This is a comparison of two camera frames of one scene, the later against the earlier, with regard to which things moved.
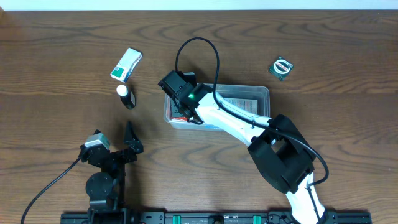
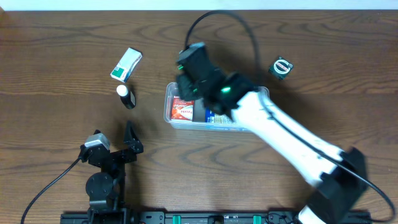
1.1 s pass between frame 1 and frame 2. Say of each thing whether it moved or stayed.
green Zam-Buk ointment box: stayed
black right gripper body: moved
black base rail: stayed
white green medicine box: stayed
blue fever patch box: moved
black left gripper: stayed
